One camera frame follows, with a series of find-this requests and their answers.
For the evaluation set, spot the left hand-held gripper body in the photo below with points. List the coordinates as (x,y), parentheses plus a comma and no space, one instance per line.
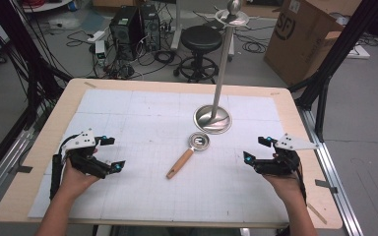
(82,157)

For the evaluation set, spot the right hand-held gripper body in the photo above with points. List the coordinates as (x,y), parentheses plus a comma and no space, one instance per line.
(280,164)

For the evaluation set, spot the person's right hand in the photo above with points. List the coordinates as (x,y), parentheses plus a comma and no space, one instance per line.
(285,185)

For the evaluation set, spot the person's left hand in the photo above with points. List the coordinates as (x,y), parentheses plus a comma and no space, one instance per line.
(75,182)

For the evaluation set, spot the white grid mat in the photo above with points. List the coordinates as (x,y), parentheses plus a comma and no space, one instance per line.
(151,190)

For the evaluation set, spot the tall metal pole stand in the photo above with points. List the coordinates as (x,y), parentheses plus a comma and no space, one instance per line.
(221,75)

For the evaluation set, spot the small white device box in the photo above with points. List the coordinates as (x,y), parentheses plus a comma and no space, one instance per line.
(100,50)

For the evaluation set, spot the white power strip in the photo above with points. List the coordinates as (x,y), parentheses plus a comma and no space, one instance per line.
(96,36)

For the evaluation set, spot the large cardboard box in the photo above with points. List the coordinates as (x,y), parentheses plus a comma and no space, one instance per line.
(303,42)

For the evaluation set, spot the large black computer tower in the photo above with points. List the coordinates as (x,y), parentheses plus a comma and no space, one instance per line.
(126,32)

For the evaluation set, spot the slim black computer tower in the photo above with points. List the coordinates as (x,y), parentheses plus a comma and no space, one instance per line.
(151,28)

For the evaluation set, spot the black round stool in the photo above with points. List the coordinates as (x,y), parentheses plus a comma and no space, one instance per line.
(201,39)

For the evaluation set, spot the white round table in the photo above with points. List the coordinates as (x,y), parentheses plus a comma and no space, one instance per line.
(46,5)

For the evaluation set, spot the aluminium rail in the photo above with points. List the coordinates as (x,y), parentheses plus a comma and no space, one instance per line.
(333,170)
(3,170)

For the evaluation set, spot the black metal frame post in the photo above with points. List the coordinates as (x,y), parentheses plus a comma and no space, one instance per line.
(334,55)
(19,42)

